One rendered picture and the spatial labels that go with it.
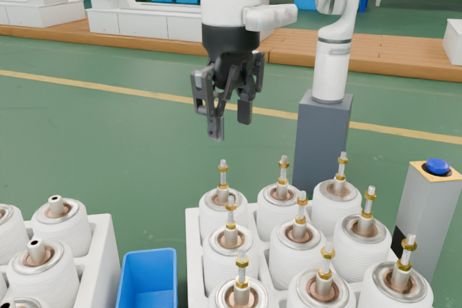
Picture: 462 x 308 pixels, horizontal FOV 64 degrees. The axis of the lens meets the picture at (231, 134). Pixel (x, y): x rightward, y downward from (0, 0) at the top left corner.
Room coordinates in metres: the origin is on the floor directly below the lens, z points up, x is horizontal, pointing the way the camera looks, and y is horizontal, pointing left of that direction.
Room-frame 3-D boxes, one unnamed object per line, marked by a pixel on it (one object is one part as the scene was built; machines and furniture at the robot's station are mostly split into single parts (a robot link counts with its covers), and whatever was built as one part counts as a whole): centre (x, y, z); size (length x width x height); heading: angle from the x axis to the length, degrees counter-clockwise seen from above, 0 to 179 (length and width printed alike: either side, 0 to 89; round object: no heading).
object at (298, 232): (0.50, -0.12, 0.26); 0.02 x 0.02 x 0.03
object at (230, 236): (0.49, 0.00, 0.26); 0.02 x 0.02 x 0.03
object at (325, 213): (0.63, -0.22, 0.16); 0.10 x 0.10 x 0.18
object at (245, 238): (0.49, 0.00, 0.25); 0.08 x 0.08 x 0.01
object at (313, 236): (0.50, -0.12, 0.25); 0.08 x 0.08 x 0.01
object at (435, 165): (0.61, -0.40, 0.32); 0.04 x 0.04 x 0.02
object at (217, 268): (0.49, 0.00, 0.16); 0.10 x 0.10 x 0.18
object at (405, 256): (0.40, -0.25, 0.30); 0.01 x 0.01 x 0.08
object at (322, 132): (1.04, -0.28, 0.15); 0.14 x 0.14 x 0.30; 68
